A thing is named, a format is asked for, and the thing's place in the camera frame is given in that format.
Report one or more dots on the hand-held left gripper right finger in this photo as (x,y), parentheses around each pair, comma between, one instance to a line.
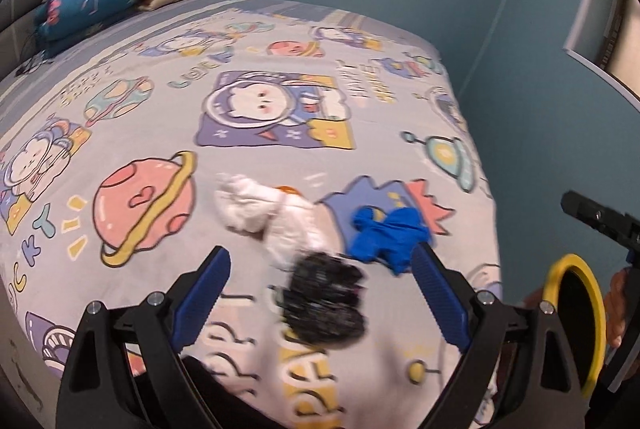
(442,299)

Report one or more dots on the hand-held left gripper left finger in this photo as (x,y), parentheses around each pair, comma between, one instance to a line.
(202,294)

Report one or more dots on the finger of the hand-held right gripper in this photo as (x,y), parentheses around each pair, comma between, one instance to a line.
(590,211)
(634,256)

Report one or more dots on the yellow rimmed trash bin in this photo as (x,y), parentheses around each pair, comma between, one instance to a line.
(555,279)

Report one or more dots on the black plastic bag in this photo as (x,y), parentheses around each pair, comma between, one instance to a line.
(325,304)

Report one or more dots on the person's right hand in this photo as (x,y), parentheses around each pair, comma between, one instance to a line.
(616,309)

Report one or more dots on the blue crumpled glove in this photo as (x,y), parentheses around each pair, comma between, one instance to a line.
(387,236)

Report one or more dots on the white crumpled plastic bag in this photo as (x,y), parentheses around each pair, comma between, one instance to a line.
(280,219)

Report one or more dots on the orange wrapper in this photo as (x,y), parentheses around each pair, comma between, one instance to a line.
(288,190)

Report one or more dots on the brown wooden door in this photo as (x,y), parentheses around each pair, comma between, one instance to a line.
(612,29)

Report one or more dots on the printed bed sheet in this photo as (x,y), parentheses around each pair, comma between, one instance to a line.
(200,74)

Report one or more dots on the blue floral pillow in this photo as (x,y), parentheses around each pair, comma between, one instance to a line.
(85,6)

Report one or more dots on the white door frame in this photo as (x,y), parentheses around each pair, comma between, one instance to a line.
(582,9)

